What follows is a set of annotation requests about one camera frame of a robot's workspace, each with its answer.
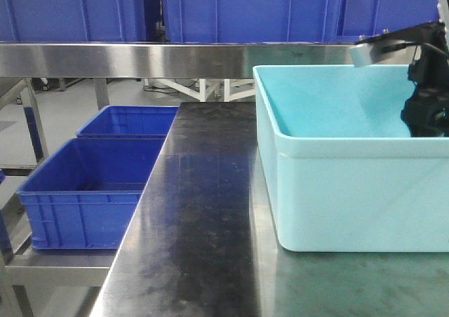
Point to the stainless steel shelf rail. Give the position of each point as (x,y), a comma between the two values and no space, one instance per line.
(177,61)

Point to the near blue crate lower left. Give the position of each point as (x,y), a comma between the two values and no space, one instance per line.
(84,195)

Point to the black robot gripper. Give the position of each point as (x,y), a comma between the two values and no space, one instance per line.
(425,112)

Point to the light cyan plastic tub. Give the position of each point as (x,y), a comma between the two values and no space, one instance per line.
(342,170)

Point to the blue crate upper right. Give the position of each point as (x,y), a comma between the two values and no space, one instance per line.
(372,17)

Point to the blue crate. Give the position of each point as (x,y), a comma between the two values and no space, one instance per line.
(72,20)
(250,21)
(372,17)
(84,195)
(130,122)

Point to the blue crate upper left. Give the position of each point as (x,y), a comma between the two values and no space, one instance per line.
(72,20)

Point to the far blue crate lower left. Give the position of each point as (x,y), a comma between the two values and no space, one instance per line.
(130,122)

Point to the blue crate upper middle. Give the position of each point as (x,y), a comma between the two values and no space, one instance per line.
(250,21)

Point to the white frame in background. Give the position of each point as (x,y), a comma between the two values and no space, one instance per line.
(226,90)

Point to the steel side rack frame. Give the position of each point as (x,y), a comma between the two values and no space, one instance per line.
(76,276)

